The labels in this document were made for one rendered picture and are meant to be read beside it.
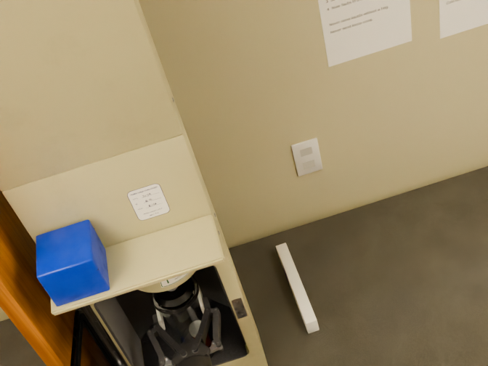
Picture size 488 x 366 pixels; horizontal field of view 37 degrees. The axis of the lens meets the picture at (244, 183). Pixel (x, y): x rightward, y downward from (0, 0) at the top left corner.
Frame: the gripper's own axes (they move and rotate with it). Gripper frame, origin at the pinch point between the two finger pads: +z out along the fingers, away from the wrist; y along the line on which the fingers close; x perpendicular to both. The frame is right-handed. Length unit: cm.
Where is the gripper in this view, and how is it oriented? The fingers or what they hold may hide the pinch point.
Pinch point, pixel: (179, 303)
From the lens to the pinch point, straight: 164.1
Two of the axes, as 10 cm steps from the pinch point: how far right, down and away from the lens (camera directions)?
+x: 2.1, 6.9, 6.9
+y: -9.5, 3.2, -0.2
